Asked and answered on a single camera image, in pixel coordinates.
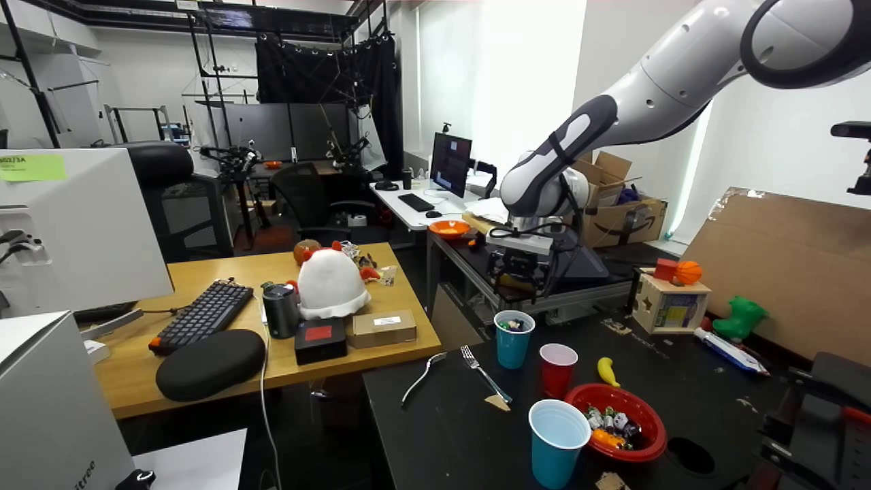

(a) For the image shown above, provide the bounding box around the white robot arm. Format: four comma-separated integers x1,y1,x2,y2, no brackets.
502,0,871,217

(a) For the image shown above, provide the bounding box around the black keyboard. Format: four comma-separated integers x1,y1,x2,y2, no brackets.
146,280,253,357

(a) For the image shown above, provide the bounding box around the yellow banana toy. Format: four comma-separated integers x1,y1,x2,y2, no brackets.
597,357,621,387

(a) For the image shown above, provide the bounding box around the silver spoon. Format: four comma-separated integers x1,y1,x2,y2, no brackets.
400,352,446,406

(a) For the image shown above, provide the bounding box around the black office chair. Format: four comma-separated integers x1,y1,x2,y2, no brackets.
127,145,235,262

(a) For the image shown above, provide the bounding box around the white box machine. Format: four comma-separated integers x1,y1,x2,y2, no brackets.
0,310,136,490

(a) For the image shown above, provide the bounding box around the wooden desk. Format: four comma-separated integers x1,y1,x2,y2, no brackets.
95,243,440,420

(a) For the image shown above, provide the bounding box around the black box red label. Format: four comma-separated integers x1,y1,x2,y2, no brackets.
295,325,349,364

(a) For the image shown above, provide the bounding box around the teal cup with contents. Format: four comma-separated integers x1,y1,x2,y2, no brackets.
493,310,537,371

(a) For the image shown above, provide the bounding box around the red plastic cup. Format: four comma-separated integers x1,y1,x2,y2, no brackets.
540,344,576,397

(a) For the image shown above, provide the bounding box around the white computer monitor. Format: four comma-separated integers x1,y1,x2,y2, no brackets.
0,148,171,312

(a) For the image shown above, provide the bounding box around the black cylinder can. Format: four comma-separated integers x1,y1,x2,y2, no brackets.
261,284,300,341

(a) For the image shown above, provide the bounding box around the large cardboard sheet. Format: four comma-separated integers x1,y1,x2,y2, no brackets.
687,187,871,364

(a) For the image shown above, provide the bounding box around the light blue plastic cup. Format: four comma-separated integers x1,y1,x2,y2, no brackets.
529,397,590,490

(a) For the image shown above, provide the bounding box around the small cardboard box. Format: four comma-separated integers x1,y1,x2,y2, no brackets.
349,312,416,348

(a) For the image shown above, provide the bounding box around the silver fork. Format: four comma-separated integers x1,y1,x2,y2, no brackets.
459,345,511,403

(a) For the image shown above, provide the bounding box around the green toy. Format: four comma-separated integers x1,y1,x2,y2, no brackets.
714,297,768,341

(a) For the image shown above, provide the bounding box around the orange bowl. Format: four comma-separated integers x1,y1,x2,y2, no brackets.
427,221,474,239

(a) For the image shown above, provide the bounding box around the white marker pen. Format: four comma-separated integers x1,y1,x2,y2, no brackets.
694,326,771,376

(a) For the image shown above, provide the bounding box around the white helmet-shaped object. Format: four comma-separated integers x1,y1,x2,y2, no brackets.
297,247,371,318

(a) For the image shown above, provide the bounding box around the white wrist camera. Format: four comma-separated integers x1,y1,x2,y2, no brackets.
488,233,553,255

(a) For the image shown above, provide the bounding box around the red bowl with items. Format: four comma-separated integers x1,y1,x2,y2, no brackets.
567,384,668,466

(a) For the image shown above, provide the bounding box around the small wooden triangle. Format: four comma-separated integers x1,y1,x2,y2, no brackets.
485,394,511,413

